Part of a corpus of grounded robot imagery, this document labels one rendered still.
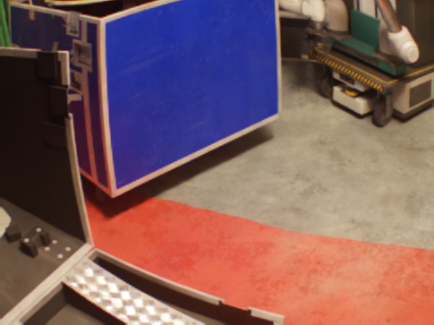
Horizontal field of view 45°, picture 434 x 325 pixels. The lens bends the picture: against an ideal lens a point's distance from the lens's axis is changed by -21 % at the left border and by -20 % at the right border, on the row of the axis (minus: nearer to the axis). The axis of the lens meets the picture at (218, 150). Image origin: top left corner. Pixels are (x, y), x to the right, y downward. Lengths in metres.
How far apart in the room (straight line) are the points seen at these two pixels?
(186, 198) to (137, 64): 0.73
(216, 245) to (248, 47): 0.91
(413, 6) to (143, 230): 2.12
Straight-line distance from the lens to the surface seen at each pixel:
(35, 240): 2.29
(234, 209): 2.78
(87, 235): 2.29
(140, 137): 2.58
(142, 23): 2.41
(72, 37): 2.51
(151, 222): 2.71
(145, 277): 2.21
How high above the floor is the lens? 1.56
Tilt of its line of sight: 29 degrees down
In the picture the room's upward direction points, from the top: 2 degrees counter-clockwise
